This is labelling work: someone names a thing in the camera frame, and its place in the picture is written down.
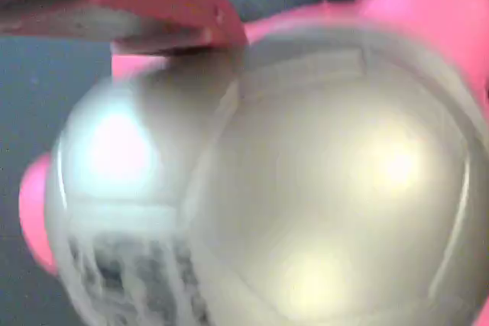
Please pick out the red turtle toy silver shell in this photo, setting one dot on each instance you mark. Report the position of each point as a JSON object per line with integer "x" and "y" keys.
{"x": 305, "y": 173}

